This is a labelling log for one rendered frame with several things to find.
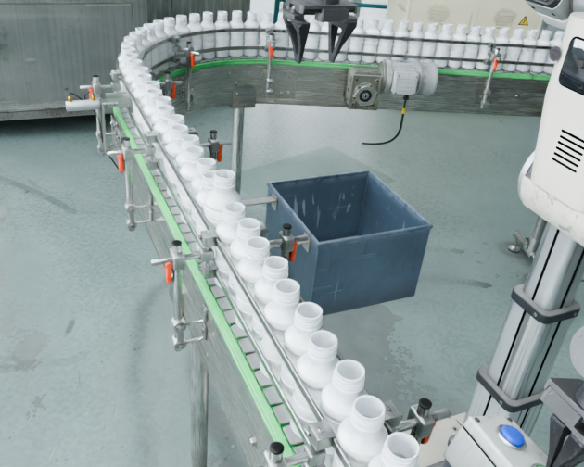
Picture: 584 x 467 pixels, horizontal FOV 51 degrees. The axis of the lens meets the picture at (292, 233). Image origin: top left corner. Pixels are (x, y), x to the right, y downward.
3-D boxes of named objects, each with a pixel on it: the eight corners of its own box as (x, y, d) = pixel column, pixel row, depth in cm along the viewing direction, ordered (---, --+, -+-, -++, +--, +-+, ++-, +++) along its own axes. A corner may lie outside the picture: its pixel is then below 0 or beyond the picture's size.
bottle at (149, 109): (144, 147, 161) (141, 86, 152) (167, 146, 163) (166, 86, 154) (145, 157, 156) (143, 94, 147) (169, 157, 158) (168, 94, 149)
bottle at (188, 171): (184, 229, 129) (184, 157, 120) (176, 215, 133) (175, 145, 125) (212, 224, 131) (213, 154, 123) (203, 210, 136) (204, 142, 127)
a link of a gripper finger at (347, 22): (297, 56, 105) (302, -1, 101) (333, 56, 108) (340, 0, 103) (313, 69, 100) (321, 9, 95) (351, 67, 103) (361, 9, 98)
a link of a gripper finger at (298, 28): (277, 56, 104) (282, -1, 99) (315, 56, 107) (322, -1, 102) (294, 69, 99) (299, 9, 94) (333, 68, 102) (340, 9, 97)
